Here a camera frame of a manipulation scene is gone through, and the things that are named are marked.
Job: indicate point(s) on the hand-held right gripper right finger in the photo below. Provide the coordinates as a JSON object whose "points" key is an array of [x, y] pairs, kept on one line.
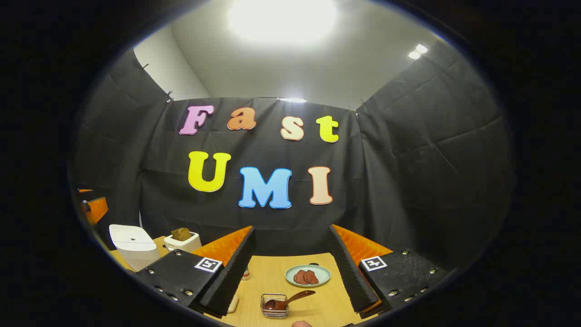
{"points": [[352, 281]]}

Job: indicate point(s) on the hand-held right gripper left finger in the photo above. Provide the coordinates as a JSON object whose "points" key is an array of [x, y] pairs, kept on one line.
{"points": [[229, 281]]}

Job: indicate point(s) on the clear tray of white rice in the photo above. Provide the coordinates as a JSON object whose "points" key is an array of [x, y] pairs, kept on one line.
{"points": [[233, 304]]}

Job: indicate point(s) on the white rice cooker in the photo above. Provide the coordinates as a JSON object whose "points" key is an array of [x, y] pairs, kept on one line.
{"points": [[134, 247]]}

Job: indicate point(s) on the brown wooden spoon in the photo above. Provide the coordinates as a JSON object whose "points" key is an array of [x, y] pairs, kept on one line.
{"points": [[290, 299]]}

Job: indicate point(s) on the clear plastic bottle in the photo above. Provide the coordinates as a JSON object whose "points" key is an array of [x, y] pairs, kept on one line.
{"points": [[246, 274]]}

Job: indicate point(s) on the pale green plate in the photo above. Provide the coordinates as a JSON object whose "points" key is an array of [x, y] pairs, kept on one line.
{"points": [[320, 274]]}

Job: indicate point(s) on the white toaster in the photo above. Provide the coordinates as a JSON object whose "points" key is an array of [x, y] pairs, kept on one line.
{"points": [[186, 244]]}

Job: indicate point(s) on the brown toast slice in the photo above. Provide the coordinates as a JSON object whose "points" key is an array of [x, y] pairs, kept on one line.
{"points": [[180, 234]]}

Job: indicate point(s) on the black backdrop cloth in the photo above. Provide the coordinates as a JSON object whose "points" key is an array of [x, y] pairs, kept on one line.
{"points": [[399, 181]]}

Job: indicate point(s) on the ceiling light strip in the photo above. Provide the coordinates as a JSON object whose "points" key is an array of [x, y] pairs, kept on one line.
{"points": [[292, 100]]}

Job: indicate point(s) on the small ceiling light panel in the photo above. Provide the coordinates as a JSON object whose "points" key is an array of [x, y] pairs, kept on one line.
{"points": [[417, 51]]}

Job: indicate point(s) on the large ceiling light panel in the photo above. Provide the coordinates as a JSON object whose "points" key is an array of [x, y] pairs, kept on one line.
{"points": [[281, 20]]}

